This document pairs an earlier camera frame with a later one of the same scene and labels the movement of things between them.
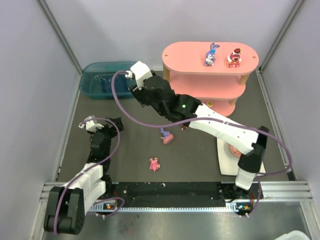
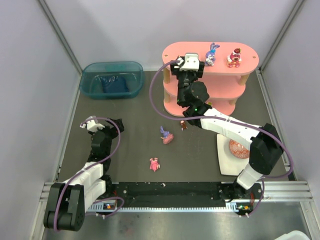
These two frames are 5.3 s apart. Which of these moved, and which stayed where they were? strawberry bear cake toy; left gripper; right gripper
Moved: right gripper
Stayed: left gripper; strawberry bear cake toy
